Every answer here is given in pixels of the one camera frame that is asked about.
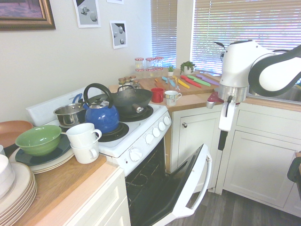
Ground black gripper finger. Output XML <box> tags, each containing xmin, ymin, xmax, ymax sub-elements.
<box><xmin>217</xmin><ymin>130</ymin><xmax>228</xmax><ymax>151</ymax></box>

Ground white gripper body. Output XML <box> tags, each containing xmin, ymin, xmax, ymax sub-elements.
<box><xmin>219</xmin><ymin>101</ymin><xmax>236</xmax><ymax>132</ymax></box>

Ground white oven door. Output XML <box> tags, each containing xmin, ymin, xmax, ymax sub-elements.
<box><xmin>140</xmin><ymin>143</ymin><xmax>213</xmax><ymax>226</ymax></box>

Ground red silver can opener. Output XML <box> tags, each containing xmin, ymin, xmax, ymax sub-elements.
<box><xmin>206</xmin><ymin>92</ymin><xmax>223</xmax><ymax>110</ymax></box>

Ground white cabinet with knob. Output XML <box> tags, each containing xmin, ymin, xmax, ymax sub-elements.
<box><xmin>170</xmin><ymin>108</ymin><xmax>223</xmax><ymax>194</ymax></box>

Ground white sink cabinet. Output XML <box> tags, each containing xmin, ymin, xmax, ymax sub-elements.
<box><xmin>214</xmin><ymin>102</ymin><xmax>301</xmax><ymax>216</ymax></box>

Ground purple knife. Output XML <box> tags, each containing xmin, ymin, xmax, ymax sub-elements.
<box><xmin>195</xmin><ymin>73</ymin><xmax>220</xmax><ymax>85</ymax></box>

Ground green knife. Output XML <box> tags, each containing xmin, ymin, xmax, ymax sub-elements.
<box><xmin>187</xmin><ymin>74</ymin><xmax>211</xmax><ymax>86</ymax></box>

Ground red knife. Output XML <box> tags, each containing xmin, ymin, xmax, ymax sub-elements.
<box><xmin>180</xmin><ymin>75</ymin><xmax>203</xmax><ymax>89</ymax></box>

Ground yellow knife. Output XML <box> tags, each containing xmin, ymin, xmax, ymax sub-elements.
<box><xmin>172</xmin><ymin>75</ymin><xmax>190</xmax><ymax>89</ymax></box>

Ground white patterned mug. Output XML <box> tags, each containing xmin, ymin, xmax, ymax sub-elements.
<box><xmin>164</xmin><ymin>90</ymin><xmax>182</xmax><ymax>106</ymax></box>

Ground stainless steel sink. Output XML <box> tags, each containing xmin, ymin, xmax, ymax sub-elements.
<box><xmin>246</xmin><ymin>81</ymin><xmax>301</xmax><ymax>102</ymax></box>

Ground leafy plant white pot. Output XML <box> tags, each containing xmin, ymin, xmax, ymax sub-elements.
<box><xmin>180</xmin><ymin>61</ymin><xmax>197</xmax><ymax>76</ymax></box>

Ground clear drinking glass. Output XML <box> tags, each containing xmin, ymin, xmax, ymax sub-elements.
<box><xmin>168</xmin><ymin>78</ymin><xmax>179</xmax><ymax>91</ymax></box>

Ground red mug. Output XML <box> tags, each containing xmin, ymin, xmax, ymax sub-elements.
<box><xmin>150</xmin><ymin>88</ymin><xmax>165</xmax><ymax>104</ymax></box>

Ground dark green object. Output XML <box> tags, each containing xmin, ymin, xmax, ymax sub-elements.
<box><xmin>287</xmin><ymin>150</ymin><xmax>301</xmax><ymax>183</ymax></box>

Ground black stove burner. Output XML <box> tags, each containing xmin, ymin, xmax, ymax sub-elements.
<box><xmin>119</xmin><ymin>104</ymin><xmax>154</xmax><ymax>122</ymax></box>
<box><xmin>98</xmin><ymin>122</ymin><xmax>130</xmax><ymax>143</ymax></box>

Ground white stove range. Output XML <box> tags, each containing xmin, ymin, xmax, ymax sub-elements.
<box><xmin>25</xmin><ymin>89</ymin><xmax>173</xmax><ymax>226</ymax></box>

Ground wooden cutting board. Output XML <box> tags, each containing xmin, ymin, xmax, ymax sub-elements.
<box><xmin>138</xmin><ymin>72</ymin><xmax>221</xmax><ymax>96</ymax></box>

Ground black wok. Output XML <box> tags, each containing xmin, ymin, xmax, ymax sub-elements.
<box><xmin>110</xmin><ymin>85</ymin><xmax>154</xmax><ymax>116</ymax></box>

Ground wide window blind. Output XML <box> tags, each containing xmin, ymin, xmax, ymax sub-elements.
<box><xmin>190</xmin><ymin>0</ymin><xmax>301</xmax><ymax>76</ymax></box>

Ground narrow window blind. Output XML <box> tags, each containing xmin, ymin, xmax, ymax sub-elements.
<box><xmin>150</xmin><ymin>0</ymin><xmax>178</xmax><ymax>62</ymax></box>

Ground white cabinet under plates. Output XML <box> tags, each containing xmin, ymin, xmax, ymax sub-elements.
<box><xmin>62</xmin><ymin>164</ymin><xmax>132</xmax><ymax>226</ymax></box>

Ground small grey shapes print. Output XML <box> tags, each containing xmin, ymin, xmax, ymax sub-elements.
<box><xmin>109</xmin><ymin>20</ymin><xmax>128</xmax><ymax>50</ymax></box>

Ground dark blue plate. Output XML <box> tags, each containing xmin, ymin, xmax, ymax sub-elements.
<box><xmin>15</xmin><ymin>135</ymin><xmax>71</xmax><ymax>166</ymax></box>

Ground large grey shapes print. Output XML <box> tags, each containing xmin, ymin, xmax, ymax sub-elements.
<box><xmin>73</xmin><ymin>0</ymin><xmax>102</xmax><ymax>29</ymax></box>

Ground cream plates under blue plate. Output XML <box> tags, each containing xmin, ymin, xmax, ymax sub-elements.
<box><xmin>8</xmin><ymin>145</ymin><xmax>75</xmax><ymax>175</ymax></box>

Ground green bowl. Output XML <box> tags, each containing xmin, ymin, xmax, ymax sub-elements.
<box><xmin>15</xmin><ymin>124</ymin><xmax>63</xmax><ymax>157</ymax></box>

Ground tall stack cream plates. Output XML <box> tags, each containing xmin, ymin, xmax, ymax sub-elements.
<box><xmin>0</xmin><ymin>161</ymin><xmax>38</xmax><ymax>220</ymax></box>

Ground white bowl stack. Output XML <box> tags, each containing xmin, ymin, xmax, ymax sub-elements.
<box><xmin>0</xmin><ymin>153</ymin><xmax>16</xmax><ymax>199</ymax></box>

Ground gold framed painting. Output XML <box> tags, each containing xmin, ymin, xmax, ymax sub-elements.
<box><xmin>0</xmin><ymin>0</ymin><xmax>56</xmax><ymax>32</ymax></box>

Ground blue kettle black handle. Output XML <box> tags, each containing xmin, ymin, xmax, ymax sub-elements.
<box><xmin>83</xmin><ymin>82</ymin><xmax>121</xmax><ymax>134</ymax></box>

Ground steel saucepan blue handle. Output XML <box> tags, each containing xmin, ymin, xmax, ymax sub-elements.
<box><xmin>53</xmin><ymin>93</ymin><xmax>87</xmax><ymax>127</ymax></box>

